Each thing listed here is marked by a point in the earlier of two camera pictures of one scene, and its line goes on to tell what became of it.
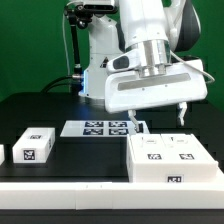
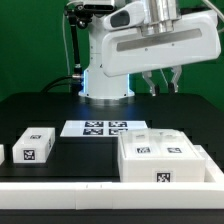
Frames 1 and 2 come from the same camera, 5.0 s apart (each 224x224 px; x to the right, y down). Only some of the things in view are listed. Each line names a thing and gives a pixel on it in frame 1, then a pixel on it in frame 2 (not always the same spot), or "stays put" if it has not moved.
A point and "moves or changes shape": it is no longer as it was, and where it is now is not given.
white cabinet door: [148, 148] moves or changes shape
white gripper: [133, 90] → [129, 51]
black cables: [49, 85] stays put
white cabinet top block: [34, 145] stays put
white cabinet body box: [169, 158] moves or changes shape
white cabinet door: [186, 148] moves or changes shape
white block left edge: [2, 154] stays put
